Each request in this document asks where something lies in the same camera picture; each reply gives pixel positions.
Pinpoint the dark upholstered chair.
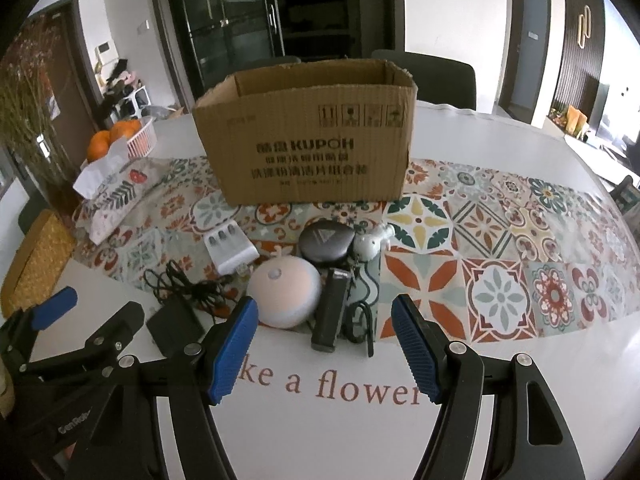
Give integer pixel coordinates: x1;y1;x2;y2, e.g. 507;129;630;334
371;49;477;111
220;55;303;91

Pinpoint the brown cardboard box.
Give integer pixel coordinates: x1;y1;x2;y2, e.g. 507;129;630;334
192;58;418;207

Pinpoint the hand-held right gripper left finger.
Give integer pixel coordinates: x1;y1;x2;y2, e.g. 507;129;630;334
65;296;259;480

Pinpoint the grey interior door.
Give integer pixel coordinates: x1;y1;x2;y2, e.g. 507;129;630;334
497;0;551;121

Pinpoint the white plastic fruit basket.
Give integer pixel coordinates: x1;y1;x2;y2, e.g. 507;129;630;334
125;116;158;158

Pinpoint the black round cable hub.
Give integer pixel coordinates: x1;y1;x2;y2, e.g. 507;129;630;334
298;221;357;266

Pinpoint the white battery charger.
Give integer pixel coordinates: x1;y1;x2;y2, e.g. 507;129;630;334
205;223;260;276

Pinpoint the dried flower bunch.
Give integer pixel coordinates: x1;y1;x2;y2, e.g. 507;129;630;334
0;15;76;211

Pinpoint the floral fabric tissue pouch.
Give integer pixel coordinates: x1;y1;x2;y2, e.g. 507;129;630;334
72;137;166;241

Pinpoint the black power adapter with cable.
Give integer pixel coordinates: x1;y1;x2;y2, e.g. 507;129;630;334
144;260;236;361

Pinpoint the white television cabinet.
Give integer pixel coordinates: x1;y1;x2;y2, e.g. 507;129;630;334
545;110;640;186

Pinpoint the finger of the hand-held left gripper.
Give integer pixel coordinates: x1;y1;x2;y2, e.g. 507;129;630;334
0;287;78;361
20;301;146;377

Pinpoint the dark shelf unit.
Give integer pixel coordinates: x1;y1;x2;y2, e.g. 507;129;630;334
275;0;351;56

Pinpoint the yellow gift bag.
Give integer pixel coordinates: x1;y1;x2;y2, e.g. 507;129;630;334
565;106;588;133

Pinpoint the patterned tile-print table runner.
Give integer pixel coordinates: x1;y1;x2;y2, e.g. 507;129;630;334
72;155;640;346

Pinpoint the small white round gadget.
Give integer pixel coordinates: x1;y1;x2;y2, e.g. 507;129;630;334
352;223;396;261

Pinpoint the orange fruit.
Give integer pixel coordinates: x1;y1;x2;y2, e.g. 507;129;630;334
110;119;143;142
87;130;112;163

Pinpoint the white shoe rack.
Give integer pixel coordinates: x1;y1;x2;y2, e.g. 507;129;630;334
102;57;151;121

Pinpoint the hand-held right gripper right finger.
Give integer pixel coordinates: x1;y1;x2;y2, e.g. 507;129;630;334
391;294;586;480

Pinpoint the black rectangular power bank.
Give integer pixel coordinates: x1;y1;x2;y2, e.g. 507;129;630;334
310;267;351;353

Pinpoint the black framed glass door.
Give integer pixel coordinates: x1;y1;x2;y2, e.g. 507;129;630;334
150;0;281;111

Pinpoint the brown entry door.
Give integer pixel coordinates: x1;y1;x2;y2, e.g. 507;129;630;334
20;0;108;131

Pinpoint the gold loop wall light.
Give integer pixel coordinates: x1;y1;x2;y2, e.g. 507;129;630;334
575;6;593;51

